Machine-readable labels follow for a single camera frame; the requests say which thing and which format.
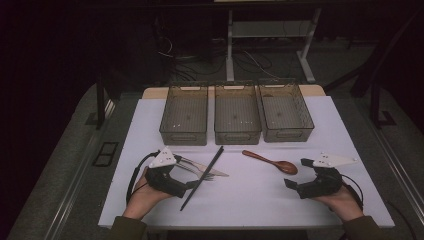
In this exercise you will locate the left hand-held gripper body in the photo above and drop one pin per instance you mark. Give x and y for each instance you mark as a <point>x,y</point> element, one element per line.
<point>163,178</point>

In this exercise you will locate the clear brown plastic basket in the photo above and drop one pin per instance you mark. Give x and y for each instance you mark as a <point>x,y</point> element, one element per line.
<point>286,113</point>
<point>185,115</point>
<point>236,115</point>

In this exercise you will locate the person's right hand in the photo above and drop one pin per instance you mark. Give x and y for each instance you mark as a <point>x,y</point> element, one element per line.
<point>345,205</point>

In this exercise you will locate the person's left hand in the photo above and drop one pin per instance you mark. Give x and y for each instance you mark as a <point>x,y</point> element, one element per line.
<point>143,200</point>

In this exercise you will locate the brown wooden spoon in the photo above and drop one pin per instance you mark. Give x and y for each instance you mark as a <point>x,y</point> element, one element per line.
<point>286,166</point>

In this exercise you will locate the metal knife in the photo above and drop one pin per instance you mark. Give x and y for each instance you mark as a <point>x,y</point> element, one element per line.
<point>213,171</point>

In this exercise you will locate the black chopstick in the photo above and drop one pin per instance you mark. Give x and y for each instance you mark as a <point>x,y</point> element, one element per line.
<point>213,160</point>
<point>216,161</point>

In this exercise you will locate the white metal stand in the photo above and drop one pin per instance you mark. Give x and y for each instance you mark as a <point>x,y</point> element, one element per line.
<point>230,50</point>

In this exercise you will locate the black floor socket frame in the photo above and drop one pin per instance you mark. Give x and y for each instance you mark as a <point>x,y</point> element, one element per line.
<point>106,154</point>

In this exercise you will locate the metal fork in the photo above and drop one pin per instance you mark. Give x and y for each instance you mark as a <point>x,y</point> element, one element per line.
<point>206,177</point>

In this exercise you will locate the black metal stand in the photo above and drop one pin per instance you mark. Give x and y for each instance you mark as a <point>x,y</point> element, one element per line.
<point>375,103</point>
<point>100,103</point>

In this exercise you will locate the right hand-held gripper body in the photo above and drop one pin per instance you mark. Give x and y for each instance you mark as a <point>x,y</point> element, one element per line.
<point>321,185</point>

